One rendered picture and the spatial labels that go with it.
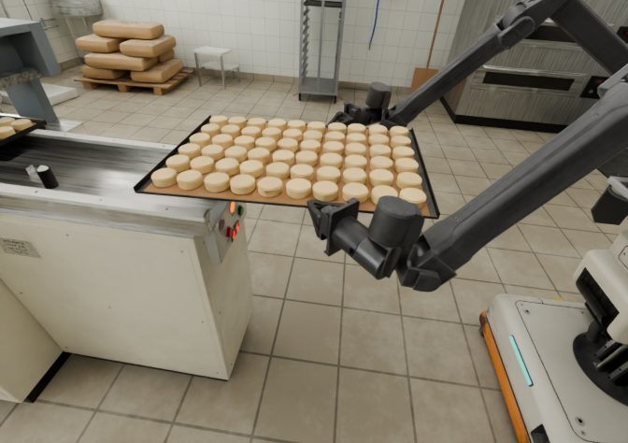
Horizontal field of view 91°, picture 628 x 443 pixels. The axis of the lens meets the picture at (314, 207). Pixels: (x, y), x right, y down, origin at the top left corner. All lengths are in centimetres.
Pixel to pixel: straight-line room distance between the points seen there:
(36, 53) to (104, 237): 73
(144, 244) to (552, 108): 419
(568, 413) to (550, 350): 22
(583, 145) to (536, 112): 386
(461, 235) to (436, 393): 115
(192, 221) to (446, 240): 54
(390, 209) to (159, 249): 61
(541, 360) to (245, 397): 112
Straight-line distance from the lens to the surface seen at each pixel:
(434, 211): 63
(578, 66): 435
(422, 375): 159
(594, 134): 52
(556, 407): 144
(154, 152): 110
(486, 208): 50
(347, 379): 150
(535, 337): 156
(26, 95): 158
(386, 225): 45
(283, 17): 479
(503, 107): 420
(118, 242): 93
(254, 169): 68
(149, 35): 464
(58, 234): 103
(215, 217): 84
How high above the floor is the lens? 136
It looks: 38 degrees down
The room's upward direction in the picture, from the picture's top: 4 degrees clockwise
